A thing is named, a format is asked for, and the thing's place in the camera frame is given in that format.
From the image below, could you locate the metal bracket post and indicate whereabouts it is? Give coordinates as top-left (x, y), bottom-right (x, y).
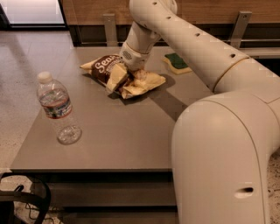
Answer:
top-left (229, 10), bottom-right (252, 48)
top-left (102, 13), bottom-right (118, 46)

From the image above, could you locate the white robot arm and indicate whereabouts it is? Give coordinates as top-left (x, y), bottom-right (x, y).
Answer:
top-left (120, 0), bottom-right (280, 224)

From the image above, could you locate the right metal bracket post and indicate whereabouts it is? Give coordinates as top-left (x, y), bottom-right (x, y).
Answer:
top-left (229, 10), bottom-right (252, 48)

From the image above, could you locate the green yellow sponge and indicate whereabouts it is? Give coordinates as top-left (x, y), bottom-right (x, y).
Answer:
top-left (163, 52), bottom-right (192, 74)

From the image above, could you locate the brown chip bag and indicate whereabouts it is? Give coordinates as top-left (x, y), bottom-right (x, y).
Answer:
top-left (80, 54), bottom-right (166, 99)

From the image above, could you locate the left metal bracket post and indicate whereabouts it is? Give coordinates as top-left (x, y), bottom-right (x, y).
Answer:
top-left (102, 13), bottom-right (118, 46)

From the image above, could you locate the clear plastic water bottle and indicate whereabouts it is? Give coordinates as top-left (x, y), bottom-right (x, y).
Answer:
top-left (37, 72), bottom-right (82, 145)

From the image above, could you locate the grey table drawer front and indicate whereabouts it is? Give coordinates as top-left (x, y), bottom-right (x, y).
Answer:
top-left (48, 182), bottom-right (176, 207)

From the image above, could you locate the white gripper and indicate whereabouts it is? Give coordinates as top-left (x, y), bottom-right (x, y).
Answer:
top-left (106, 42), bottom-right (150, 92)

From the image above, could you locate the black chair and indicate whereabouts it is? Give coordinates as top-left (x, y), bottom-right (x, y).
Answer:
top-left (0, 178), bottom-right (51, 224)

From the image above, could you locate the lower grey drawer front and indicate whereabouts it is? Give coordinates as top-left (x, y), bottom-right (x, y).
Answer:
top-left (62, 212), bottom-right (179, 224)

